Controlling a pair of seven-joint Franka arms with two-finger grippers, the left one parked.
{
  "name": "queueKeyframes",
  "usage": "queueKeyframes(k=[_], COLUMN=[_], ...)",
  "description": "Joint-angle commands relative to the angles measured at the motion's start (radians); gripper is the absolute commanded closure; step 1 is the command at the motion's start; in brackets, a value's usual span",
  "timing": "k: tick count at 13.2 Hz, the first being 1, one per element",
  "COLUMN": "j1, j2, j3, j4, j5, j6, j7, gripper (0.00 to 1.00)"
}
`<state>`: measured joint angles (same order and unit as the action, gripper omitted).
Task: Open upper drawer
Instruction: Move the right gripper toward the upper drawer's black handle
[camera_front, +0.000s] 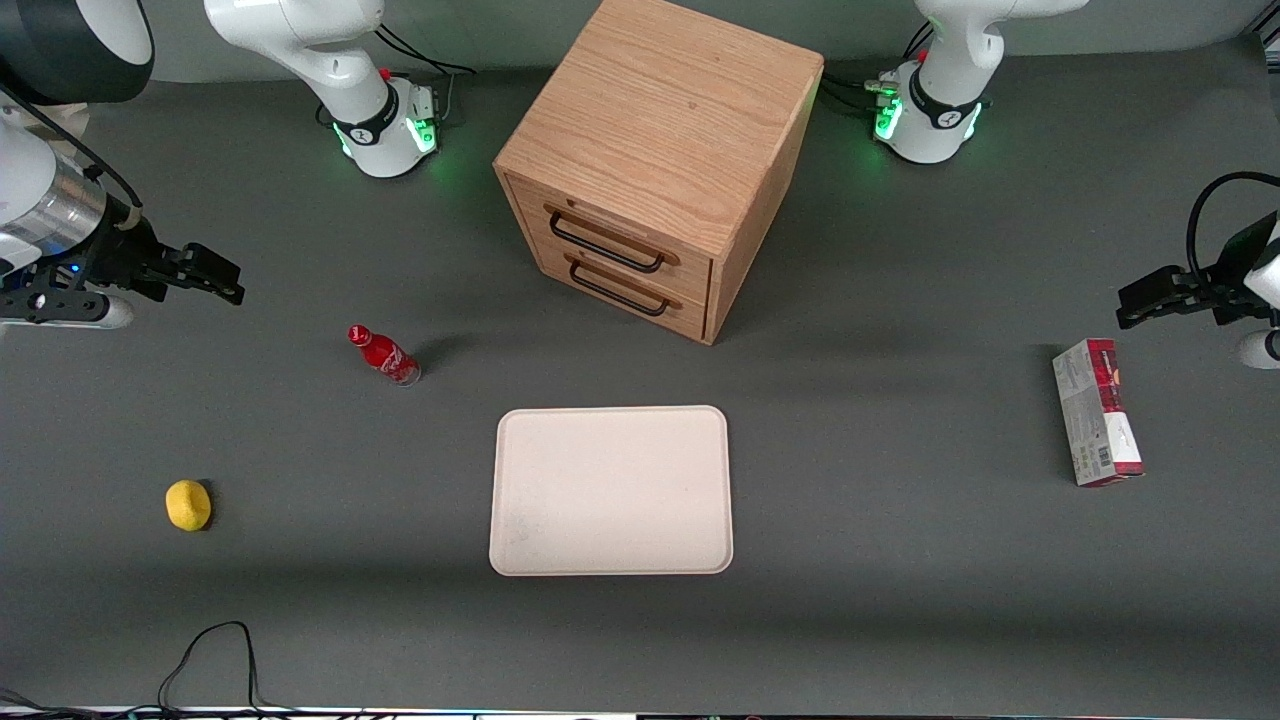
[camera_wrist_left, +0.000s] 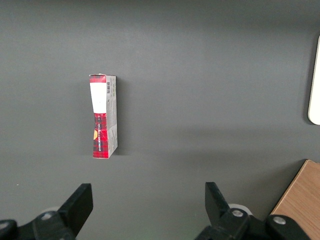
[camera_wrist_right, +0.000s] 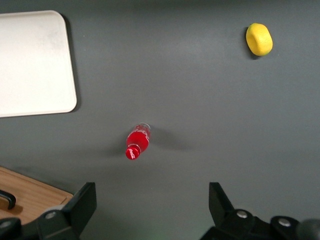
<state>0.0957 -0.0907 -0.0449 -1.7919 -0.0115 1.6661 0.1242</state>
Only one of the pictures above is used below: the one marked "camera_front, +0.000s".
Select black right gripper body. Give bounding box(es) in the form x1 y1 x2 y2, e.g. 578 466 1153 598
72 214 197 304

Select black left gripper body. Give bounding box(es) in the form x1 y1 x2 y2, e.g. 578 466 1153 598
1185 212 1280 327

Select wooden drawer front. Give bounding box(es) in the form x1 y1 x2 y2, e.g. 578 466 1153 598
533 240 713 343
505 172 715 303

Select wooden oak drawer cabinet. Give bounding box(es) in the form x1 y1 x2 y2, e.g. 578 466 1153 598
492 0 826 347

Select grey and red carton box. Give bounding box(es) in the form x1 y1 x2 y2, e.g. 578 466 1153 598
1051 338 1146 489

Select red cola bottle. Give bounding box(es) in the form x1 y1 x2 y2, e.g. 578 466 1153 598
346 323 423 388

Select yellow lemon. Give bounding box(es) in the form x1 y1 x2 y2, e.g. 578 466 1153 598
164 479 213 532

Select beige plastic tray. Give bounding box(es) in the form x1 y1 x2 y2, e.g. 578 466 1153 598
488 404 735 578

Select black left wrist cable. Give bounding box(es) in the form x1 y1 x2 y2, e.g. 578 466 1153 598
1186 171 1280 293

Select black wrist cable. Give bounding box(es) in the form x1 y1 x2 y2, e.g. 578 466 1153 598
1186 171 1280 293
0 84 146 213

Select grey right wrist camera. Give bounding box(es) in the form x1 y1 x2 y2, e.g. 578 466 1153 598
0 284 135 331

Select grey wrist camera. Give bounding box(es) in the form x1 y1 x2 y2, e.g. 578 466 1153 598
0 284 135 331
1238 328 1280 372

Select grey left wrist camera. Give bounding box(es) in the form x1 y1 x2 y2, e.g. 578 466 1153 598
1238 328 1280 372

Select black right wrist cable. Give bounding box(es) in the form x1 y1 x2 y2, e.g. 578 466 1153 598
0 84 146 213

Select black right arm base cable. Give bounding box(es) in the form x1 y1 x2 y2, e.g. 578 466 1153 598
374 24 478 121

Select black left arm base cables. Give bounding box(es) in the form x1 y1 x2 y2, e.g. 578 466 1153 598
818 22 937 119

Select black looped table cable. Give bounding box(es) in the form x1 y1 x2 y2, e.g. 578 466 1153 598
156 620 267 715

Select black metal drawer handle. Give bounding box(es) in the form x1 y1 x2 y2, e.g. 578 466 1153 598
564 252 684 318
544 204 682 274

